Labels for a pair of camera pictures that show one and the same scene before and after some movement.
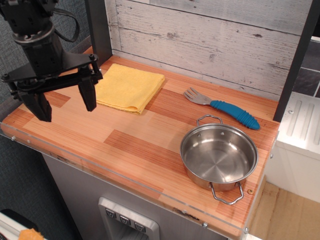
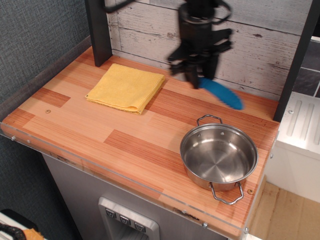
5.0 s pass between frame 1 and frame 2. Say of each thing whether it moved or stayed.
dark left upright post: stayed
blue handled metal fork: moved
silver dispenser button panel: stayed
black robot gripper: moved
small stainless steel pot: stayed
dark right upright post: stayed
